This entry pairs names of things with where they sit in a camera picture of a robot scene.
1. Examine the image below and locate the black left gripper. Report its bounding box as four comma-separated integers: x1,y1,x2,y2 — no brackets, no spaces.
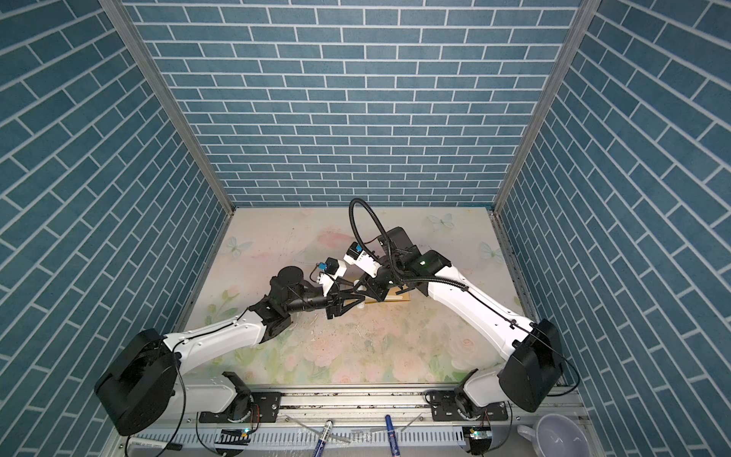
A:
284,279,364,322

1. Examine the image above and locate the brown paper envelope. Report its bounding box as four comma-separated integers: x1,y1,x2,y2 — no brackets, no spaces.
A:
382,288,410,303

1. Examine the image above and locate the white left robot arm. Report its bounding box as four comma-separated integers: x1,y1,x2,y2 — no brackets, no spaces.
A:
94,266,367,436

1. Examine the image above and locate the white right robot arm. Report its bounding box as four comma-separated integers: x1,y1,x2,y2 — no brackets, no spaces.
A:
346,227,563,419

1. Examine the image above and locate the blue marker pen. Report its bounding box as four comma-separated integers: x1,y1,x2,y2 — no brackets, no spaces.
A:
385,414,401,457

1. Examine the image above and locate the white-blue marker pen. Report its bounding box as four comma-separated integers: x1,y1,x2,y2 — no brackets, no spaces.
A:
312,420,333,457

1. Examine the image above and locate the white plastic cup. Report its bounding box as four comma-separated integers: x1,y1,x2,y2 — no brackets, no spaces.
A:
517,413,591,457

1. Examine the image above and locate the black marker pen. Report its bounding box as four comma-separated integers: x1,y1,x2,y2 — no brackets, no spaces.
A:
128,437,184,451

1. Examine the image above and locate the black corrugated cable hose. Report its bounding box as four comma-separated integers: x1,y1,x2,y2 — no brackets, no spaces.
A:
347,198,475,292

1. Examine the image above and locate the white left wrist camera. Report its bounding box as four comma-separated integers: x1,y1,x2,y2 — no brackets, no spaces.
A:
317,257,348,295

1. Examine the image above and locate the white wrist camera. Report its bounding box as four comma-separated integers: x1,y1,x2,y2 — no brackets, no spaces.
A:
344,242,381,278
317,257,348,295

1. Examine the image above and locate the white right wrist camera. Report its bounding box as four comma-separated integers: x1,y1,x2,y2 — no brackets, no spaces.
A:
344,242,381,278

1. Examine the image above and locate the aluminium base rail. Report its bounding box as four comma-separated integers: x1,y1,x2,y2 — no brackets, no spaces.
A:
102,385,599,456

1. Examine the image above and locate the aluminium right corner post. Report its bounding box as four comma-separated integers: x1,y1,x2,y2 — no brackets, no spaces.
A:
493,0,601,214

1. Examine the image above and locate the aluminium corner post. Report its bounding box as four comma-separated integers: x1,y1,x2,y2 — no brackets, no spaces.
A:
493,0,601,214
99,0,235,216

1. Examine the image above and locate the aluminium left corner post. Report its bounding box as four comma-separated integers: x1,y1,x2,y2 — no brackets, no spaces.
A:
99,0,235,216

